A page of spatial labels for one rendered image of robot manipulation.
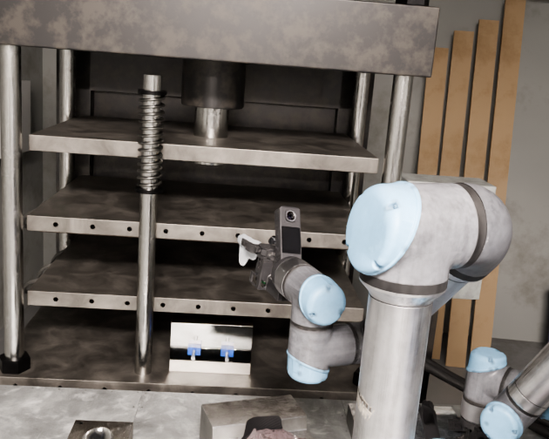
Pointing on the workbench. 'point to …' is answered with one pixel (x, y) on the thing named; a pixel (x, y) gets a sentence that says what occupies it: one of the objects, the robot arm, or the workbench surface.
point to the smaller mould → (101, 429)
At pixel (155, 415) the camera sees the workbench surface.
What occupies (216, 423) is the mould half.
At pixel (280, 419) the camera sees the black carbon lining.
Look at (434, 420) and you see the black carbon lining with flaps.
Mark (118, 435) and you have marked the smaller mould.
